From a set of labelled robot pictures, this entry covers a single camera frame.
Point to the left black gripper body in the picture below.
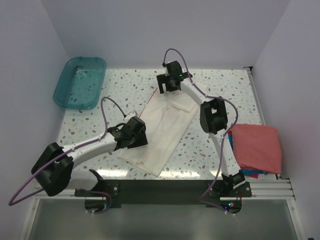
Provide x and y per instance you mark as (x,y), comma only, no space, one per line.
(139,138)

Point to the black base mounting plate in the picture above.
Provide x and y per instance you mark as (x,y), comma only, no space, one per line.
(108,194)

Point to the white t shirt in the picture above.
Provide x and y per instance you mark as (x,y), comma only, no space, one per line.
(167,117)

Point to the pink folded t shirt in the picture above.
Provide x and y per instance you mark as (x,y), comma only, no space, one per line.
(257,147)

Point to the teal plastic bin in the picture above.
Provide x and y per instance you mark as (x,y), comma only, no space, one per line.
(80,83)

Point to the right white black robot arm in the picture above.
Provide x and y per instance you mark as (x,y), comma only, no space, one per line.
(213,119)

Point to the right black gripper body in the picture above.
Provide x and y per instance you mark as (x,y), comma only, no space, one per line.
(164,81)

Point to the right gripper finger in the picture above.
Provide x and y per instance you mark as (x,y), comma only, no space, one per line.
(162,80)
(172,86)

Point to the aluminium extrusion rail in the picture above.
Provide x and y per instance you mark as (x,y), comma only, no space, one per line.
(261,189)

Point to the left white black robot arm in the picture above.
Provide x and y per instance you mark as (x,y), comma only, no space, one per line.
(53,169)

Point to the blue folded t shirt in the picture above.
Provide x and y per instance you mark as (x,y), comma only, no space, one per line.
(249,173)

